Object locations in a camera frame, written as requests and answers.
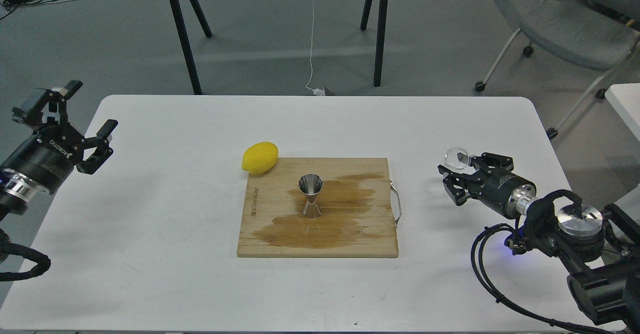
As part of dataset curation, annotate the wooden cutting board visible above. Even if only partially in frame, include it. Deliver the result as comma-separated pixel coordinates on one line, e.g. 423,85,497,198
237,158,399,258

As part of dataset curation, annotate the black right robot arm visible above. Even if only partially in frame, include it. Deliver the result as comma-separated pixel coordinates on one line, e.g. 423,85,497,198
438,147,640,333

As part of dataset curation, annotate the clear glass cup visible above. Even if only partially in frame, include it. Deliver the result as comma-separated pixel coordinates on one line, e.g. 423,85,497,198
442,147,472,172

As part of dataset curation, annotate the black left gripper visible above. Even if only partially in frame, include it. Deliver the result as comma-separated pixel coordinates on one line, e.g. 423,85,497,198
1,80,118,197

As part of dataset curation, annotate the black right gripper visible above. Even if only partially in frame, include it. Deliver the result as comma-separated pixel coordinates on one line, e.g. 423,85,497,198
438,152,537,219

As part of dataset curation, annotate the white side table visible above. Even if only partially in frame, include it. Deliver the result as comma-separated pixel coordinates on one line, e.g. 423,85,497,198
606,83,640,141

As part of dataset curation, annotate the white hanging cable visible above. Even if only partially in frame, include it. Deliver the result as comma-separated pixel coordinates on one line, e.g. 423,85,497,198
306,0,319,93

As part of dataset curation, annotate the steel double jigger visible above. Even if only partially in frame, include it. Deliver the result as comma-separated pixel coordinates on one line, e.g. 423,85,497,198
298,173,323,218

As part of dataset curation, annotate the yellow lemon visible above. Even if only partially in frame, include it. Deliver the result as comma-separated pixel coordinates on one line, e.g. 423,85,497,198
241,142,279,175

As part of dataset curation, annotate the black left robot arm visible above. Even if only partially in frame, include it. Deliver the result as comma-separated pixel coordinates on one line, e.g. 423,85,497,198
0,80,118,218

